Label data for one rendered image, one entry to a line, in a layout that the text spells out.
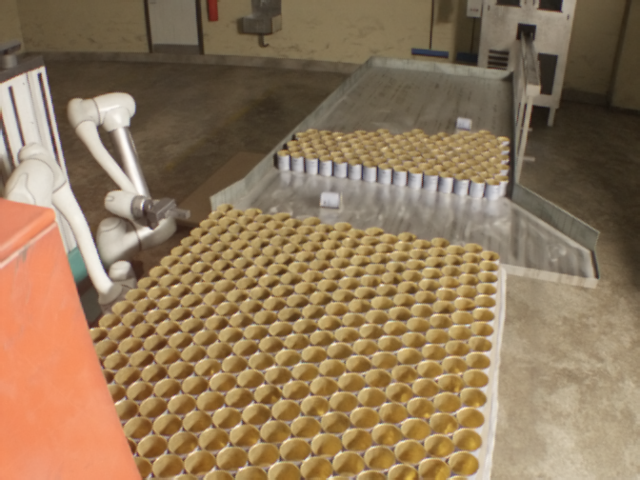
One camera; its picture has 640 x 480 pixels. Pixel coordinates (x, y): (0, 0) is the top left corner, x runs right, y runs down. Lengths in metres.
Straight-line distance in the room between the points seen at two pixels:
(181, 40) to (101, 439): 9.49
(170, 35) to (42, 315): 9.62
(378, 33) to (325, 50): 0.89
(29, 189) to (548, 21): 5.99
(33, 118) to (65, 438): 2.08
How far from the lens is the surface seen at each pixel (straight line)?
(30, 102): 2.37
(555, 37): 6.88
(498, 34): 6.85
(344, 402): 1.37
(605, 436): 3.10
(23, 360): 0.33
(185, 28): 9.71
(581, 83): 8.53
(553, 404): 3.14
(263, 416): 1.35
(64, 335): 0.35
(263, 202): 2.40
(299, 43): 8.91
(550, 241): 2.31
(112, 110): 2.67
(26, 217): 0.32
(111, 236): 2.56
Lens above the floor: 2.20
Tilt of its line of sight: 32 degrees down
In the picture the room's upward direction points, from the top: straight up
